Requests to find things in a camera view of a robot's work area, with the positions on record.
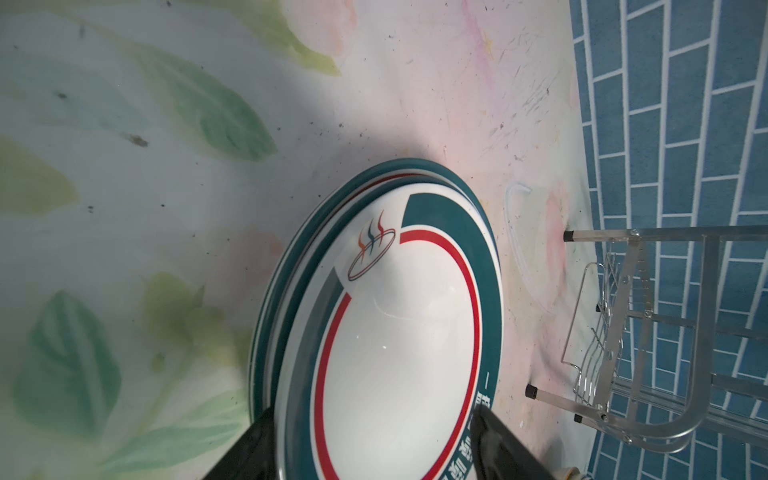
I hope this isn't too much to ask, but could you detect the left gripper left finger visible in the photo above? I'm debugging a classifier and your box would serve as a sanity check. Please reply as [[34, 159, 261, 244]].
[[204, 407, 278, 480]]

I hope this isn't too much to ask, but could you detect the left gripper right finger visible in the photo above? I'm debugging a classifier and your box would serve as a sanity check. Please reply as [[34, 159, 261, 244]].
[[470, 405, 554, 480]]

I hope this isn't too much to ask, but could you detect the silver metal dish rack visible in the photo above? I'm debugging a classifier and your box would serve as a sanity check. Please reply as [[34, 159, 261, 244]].
[[525, 226, 767, 454]]

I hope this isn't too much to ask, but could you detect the blue rimmed white plate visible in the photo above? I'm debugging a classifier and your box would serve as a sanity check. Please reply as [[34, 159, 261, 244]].
[[249, 158, 499, 421]]

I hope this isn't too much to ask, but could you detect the white plate black striped rim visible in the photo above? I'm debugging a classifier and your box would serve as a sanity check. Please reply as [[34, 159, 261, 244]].
[[552, 467, 584, 480]]

